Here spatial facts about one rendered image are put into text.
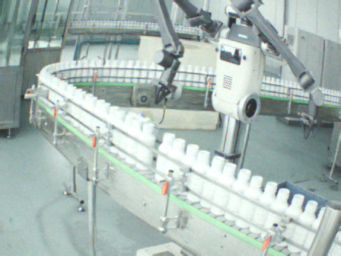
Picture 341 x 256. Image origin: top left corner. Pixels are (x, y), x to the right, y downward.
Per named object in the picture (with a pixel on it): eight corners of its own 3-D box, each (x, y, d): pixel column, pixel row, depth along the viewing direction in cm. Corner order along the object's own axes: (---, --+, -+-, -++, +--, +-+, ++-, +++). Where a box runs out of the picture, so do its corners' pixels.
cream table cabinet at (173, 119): (199, 117, 681) (208, 43, 650) (217, 130, 626) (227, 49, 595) (127, 114, 640) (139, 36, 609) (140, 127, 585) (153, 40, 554)
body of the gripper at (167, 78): (165, 86, 182) (173, 69, 182) (150, 81, 190) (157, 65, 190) (176, 91, 187) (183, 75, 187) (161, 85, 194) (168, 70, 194)
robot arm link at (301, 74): (248, -8, 144) (228, 5, 148) (250, -8, 139) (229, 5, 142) (315, 75, 152) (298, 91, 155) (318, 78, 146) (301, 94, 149)
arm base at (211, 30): (214, 38, 218) (224, 22, 219) (205, 30, 212) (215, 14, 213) (202, 36, 224) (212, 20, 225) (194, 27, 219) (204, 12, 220)
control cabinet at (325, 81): (326, 121, 839) (336, 42, 789) (338, 128, 795) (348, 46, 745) (304, 120, 809) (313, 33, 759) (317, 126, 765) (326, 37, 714)
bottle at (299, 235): (287, 253, 106) (305, 206, 102) (286, 244, 112) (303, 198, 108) (303, 254, 106) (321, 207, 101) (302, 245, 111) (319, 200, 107)
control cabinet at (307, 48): (302, 120, 806) (310, 32, 756) (314, 126, 761) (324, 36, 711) (274, 117, 776) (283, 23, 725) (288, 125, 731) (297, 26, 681)
